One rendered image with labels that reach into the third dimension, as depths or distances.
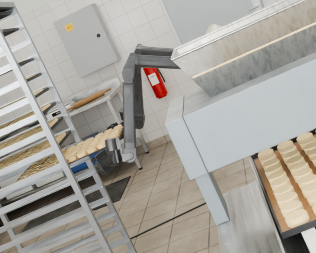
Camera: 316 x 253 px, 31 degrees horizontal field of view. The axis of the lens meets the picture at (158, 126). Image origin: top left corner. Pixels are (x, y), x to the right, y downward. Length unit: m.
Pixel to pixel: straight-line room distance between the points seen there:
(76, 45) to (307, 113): 5.31
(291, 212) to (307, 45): 0.43
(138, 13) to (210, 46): 5.24
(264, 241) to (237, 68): 0.43
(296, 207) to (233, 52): 0.41
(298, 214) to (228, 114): 0.31
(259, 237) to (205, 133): 0.29
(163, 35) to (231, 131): 5.24
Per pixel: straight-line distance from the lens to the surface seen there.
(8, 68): 2.81
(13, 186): 2.93
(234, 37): 1.40
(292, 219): 1.25
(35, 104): 2.77
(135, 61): 2.63
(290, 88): 1.40
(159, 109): 6.74
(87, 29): 6.53
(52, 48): 6.87
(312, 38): 1.47
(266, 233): 1.43
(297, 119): 1.42
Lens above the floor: 1.43
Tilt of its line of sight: 10 degrees down
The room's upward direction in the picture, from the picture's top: 25 degrees counter-clockwise
